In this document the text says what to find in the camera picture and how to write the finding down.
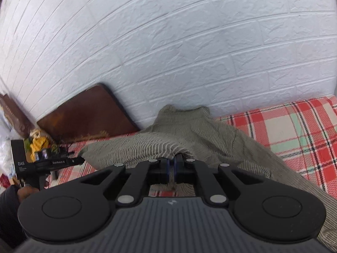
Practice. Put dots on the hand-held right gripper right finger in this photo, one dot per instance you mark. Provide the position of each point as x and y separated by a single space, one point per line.
175 172

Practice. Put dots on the yellow cloth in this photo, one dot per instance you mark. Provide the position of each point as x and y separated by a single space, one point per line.
38 143

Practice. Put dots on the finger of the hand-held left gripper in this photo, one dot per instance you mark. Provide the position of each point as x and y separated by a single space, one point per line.
76 161

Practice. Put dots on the red plaid bed blanket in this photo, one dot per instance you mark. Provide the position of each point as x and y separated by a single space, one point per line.
289 137

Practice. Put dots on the dark brown wooden board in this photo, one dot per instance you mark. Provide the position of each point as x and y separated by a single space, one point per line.
14 116

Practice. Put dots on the brown wooden headboard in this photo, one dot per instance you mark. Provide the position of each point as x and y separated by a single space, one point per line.
87 113

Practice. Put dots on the white plastic bag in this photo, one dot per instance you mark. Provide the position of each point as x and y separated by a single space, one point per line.
5 155

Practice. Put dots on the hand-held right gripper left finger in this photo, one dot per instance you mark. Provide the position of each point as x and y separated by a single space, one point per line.
167 172

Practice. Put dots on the grey striped shirt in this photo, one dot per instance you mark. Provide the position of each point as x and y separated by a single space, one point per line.
197 137

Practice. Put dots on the red packet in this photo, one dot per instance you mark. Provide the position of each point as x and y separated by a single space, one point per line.
4 180

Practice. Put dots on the person's left hand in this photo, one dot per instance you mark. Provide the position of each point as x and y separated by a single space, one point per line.
26 191

